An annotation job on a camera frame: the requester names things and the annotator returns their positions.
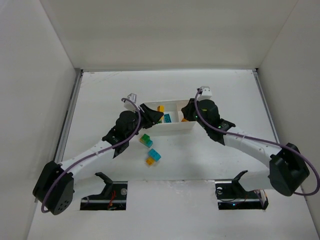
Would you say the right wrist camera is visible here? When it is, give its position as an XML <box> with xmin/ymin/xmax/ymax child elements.
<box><xmin>197</xmin><ymin>86</ymin><xmax>212</xmax><ymax>101</ymax></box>

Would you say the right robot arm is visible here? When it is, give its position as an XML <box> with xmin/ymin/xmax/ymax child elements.
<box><xmin>181</xmin><ymin>98</ymin><xmax>310</xmax><ymax>197</ymax></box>

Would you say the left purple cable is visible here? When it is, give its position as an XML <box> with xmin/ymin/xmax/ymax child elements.
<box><xmin>41</xmin><ymin>97</ymin><xmax>142</xmax><ymax>214</ymax></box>

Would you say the yellow lego brick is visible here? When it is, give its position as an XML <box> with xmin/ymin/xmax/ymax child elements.
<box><xmin>157</xmin><ymin>105</ymin><xmax>165</xmax><ymax>113</ymax></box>

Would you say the blue long lego brick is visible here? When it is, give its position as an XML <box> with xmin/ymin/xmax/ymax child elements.
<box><xmin>163</xmin><ymin>113</ymin><xmax>172</xmax><ymax>123</ymax></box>

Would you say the green yellow blue lego stack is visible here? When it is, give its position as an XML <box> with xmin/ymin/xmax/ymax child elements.
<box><xmin>139</xmin><ymin>134</ymin><xmax>153</xmax><ymax>148</ymax></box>

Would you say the white divided container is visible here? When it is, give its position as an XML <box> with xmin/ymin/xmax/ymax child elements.
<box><xmin>143</xmin><ymin>99</ymin><xmax>197</xmax><ymax>136</ymax></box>

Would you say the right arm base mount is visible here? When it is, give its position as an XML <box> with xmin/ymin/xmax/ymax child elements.
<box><xmin>215</xmin><ymin>170</ymin><xmax>269</xmax><ymax>210</ymax></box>

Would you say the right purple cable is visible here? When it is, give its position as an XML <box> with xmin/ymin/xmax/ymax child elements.
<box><xmin>194</xmin><ymin>89</ymin><xmax>320</xmax><ymax>196</ymax></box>

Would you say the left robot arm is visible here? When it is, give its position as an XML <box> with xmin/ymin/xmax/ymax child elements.
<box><xmin>32</xmin><ymin>98</ymin><xmax>164</xmax><ymax>215</ymax></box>

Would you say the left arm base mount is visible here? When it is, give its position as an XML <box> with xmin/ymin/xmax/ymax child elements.
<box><xmin>80</xmin><ymin>172</ymin><xmax>128</xmax><ymax>211</ymax></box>

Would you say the purple cable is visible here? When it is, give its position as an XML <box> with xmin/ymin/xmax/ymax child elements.
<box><xmin>41</xmin><ymin>97</ymin><xmax>142</xmax><ymax>214</ymax></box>
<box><xmin>194</xmin><ymin>89</ymin><xmax>320</xmax><ymax>196</ymax></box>

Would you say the orange lego brick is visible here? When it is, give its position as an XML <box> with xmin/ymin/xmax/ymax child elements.
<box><xmin>145</xmin><ymin>157</ymin><xmax>156</xmax><ymax>166</ymax></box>

